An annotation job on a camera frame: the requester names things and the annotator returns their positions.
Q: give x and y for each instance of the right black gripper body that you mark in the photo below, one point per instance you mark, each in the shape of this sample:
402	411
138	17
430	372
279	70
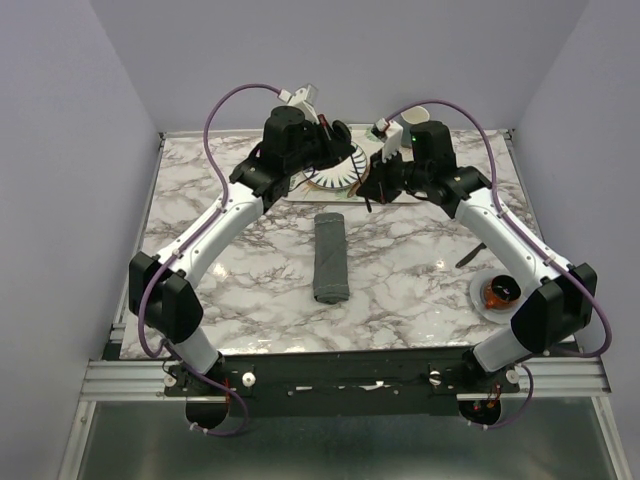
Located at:
390	177

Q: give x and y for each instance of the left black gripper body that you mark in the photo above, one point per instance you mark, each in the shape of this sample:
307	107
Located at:
319	151

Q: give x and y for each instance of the grey cloth napkin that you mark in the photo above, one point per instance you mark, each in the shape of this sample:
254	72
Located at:
330	281

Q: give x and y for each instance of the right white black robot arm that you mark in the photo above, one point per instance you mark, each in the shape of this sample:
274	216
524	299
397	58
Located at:
557	294

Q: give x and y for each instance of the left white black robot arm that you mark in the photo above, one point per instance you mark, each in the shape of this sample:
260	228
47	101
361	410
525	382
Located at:
162	286

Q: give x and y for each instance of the striped white plate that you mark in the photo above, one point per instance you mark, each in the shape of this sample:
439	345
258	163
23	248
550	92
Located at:
343	176

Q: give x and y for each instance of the floral serving tray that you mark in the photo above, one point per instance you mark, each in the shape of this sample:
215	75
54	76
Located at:
304	191

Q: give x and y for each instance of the teal ceramic mug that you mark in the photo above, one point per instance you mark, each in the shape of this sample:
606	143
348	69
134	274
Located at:
414	115

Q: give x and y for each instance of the orange black object on saucer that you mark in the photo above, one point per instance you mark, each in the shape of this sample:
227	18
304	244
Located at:
501	292

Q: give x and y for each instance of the small white saucer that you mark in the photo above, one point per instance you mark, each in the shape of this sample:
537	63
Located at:
497	316

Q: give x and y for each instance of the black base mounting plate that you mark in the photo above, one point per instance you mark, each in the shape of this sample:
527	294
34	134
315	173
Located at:
434	381

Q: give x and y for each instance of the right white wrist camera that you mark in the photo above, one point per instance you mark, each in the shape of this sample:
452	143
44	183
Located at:
392	132

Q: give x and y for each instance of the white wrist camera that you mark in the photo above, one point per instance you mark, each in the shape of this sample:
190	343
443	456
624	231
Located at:
304	98
392	132

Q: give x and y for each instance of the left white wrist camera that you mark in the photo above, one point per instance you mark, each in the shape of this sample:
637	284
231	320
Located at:
304	98

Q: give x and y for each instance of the aluminium frame rail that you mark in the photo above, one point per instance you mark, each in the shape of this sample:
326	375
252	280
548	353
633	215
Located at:
121	381

